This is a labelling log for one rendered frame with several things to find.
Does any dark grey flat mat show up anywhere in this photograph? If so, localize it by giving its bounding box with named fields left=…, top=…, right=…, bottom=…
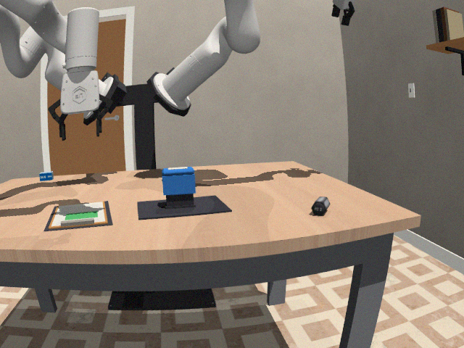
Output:
left=137, top=195, right=232, bottom=220

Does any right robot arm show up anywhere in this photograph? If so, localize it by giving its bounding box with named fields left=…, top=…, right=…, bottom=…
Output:
left=0, top=0, right=99, bottom=90

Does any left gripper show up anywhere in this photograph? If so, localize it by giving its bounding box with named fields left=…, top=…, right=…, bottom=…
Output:
left=331, top=0, right=355, bottom=26

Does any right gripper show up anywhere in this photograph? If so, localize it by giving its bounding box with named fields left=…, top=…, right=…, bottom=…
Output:
left=48, top=69, right=112, bottom=141

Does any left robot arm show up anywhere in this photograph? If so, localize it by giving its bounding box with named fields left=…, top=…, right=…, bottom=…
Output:
left=154, top=0, right=260, bottom=110

